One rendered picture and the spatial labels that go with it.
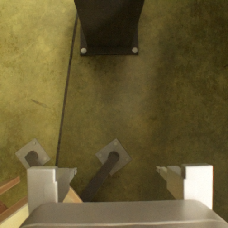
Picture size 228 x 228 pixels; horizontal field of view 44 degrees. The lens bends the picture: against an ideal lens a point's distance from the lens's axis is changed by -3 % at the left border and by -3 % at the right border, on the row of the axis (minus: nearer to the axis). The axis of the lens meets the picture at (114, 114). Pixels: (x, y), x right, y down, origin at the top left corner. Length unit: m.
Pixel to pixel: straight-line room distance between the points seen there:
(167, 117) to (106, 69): 0.32
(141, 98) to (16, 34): 0.60
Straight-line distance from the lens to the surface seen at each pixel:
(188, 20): 1.31
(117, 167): 1.20
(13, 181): 0.49
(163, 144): 1.22
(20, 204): 0.69
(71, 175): 0.16
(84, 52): 1.21
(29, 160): 1.19
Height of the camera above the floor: 1.19
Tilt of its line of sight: 88 degrees down
